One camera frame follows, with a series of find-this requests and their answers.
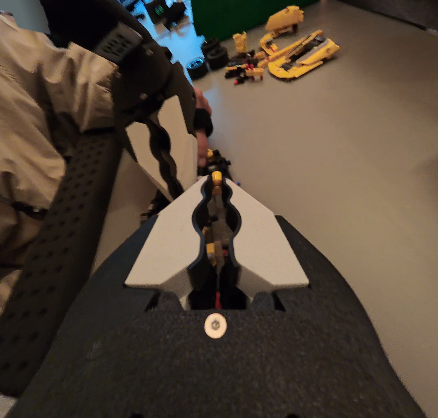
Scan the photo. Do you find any brick-built toy car chassis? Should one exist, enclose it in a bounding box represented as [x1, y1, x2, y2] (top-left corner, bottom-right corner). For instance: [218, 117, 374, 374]
[140, 149, 244, 310]

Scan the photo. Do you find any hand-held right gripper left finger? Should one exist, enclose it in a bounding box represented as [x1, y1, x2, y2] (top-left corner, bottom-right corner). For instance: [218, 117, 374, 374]
[124, 175, 214, 311]

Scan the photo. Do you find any beige clothing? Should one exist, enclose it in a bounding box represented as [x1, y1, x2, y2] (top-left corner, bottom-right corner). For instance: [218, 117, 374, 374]
[0, 11, 120, 311]

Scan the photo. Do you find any person's left hand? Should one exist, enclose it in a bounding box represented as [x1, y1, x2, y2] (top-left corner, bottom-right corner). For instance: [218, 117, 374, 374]
[193, 86, 213, 170]

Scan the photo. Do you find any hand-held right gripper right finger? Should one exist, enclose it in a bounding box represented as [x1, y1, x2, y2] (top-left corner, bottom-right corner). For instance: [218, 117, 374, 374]
[220, 177, 310, 311]

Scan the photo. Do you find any yellow toy car roof panel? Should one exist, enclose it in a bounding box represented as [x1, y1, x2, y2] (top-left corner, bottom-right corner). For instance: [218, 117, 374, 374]
[268, 30, 341, 81]

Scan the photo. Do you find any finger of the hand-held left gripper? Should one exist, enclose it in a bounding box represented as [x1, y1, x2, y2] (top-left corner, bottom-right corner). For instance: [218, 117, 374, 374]
[156, 95, 200, 192]
[125, 120, 176, 202]

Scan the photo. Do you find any black strap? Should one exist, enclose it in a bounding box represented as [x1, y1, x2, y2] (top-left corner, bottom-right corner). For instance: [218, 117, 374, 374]
[10, 201, 49, 221]

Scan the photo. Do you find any green storage bin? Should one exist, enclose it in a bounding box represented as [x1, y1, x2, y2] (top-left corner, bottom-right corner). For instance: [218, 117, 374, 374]
[190, 0, 326, 43]

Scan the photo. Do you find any dark toy car box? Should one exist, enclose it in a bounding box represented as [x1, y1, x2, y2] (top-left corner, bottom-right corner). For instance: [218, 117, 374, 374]
[328, 0, 438, 31]

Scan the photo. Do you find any grey desk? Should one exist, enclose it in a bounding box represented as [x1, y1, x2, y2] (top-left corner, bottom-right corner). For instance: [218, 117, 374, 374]
[92, 0, 438, 418]

